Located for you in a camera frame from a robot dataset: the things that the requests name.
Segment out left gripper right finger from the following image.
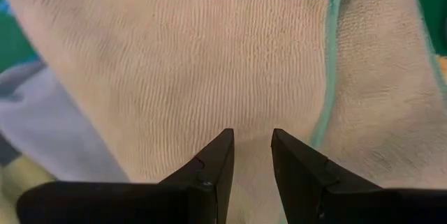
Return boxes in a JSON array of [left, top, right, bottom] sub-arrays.
[[270, 128, 447, 224]]

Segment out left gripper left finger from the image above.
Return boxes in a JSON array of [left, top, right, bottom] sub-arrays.
[[15, 128, 235, 224]]

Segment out beige towel with green edging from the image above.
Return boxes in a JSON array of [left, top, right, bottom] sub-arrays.
[[0, 0, 447, 224]]

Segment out grey-blue towel with blue edging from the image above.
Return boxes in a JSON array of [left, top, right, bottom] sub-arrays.
[[0, 59, 131, 184]]

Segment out lime green waffle towel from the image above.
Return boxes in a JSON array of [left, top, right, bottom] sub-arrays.
[[0, 154, 57, 224]]

